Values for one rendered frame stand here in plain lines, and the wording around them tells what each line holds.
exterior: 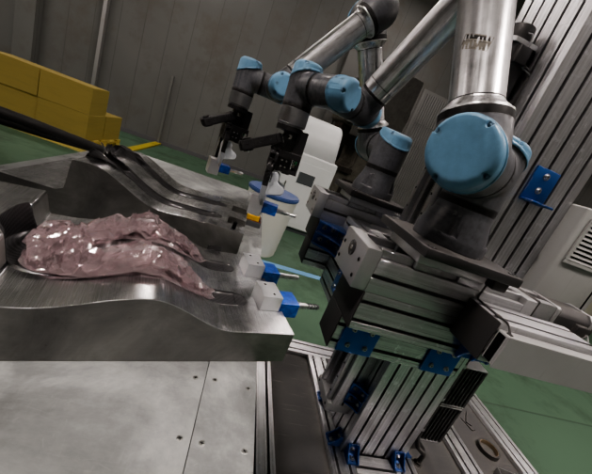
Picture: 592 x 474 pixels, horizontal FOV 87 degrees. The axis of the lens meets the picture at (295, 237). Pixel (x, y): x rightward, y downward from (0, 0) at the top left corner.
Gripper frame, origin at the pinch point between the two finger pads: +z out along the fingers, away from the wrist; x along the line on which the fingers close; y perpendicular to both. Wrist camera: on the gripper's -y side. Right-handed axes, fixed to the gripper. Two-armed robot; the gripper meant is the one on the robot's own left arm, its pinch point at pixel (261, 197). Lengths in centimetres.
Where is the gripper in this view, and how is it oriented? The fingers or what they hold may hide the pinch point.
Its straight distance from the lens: 86.7
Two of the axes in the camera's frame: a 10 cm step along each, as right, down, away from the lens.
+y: 9.5, 3.0, 0.8
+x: 0.0, -2.6, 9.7
